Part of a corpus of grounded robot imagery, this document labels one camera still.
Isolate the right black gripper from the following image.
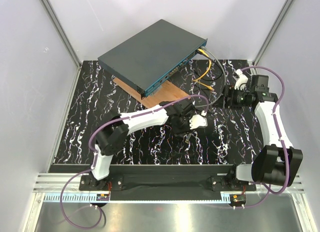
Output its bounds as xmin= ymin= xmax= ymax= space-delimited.
xmin=212 ymin=85 xmax=251 ymax=110

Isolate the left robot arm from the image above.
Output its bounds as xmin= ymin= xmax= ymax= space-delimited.
xmin=88 ymin=99 xmax=197 ymax=190

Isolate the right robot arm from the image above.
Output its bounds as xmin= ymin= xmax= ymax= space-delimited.
xmin=224 ymin=70 xmax=303 ymax=192

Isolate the wooden base board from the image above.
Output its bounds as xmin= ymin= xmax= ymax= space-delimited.
xmin=113 ymin=78 xmax=188 ymax=108

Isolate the black marble pattern mat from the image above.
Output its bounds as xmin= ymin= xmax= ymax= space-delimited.
xmin=52 ymin=60 xmax=263 ymax=165

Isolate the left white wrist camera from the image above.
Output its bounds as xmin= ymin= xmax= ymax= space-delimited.
xmin=189 ymin=111 xmax=208 ymax=130

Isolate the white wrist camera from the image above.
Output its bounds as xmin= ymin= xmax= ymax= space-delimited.
xmin=233 ymin=69 xmax=248 ymax=91
xmin=189 ymin=111 xmax=208 ymax=130

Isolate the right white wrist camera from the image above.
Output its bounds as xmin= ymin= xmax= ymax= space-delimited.
xmin=233 ymin=69 xmax=248 ymax=91

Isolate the black network cable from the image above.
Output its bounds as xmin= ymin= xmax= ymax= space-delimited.
xmin=191 ymin=66 xmax=226 ymax=92

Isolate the grey network cable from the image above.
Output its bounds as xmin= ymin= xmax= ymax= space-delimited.
xmin=192 ymin=48 xmax=227 ymax=110

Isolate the yellow network cable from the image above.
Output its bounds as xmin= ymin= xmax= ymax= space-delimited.
xmin=191 ymin=48 xmax=215 ymax=90

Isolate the dark grey network switch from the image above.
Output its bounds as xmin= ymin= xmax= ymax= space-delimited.
xmin=98 ymin=20 xmax=207 ymax=98

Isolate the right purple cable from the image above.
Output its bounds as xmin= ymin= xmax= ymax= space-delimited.
xmin=229 ymin=66 xmax=292 ymax=209

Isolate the purple cable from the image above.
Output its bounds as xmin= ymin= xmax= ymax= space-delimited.
xmin=59 ymin=94 xmax=210 ymax=229
xmin=229 ymin=66 xmax=292 ymax=209

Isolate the right aluminium frame post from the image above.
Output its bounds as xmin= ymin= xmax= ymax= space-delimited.
xmin=252 ymin=0 xmax=295 ymax=65

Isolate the aluminium frame post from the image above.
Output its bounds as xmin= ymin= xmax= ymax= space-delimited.
xmin=252 ymin=0 xmax=295 ymax=65
xmin=39 ymin=0 xmax=82 ymax=69

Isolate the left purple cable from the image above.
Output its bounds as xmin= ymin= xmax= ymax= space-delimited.
xmin=59 ymin=94 xmax=210 ymax=229

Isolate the aluminium rail profile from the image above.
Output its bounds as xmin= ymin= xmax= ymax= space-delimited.
xmin=33 ymin=173 xmax=305 ymax=193

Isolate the slotted cable duct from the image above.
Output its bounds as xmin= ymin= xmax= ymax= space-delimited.
xmin=43 ymin=192 xmax=246 ymax=204

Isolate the left aluminium frame post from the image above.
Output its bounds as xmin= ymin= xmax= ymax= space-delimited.
xmin=39 ymin=0 xmax=82 ymax=69

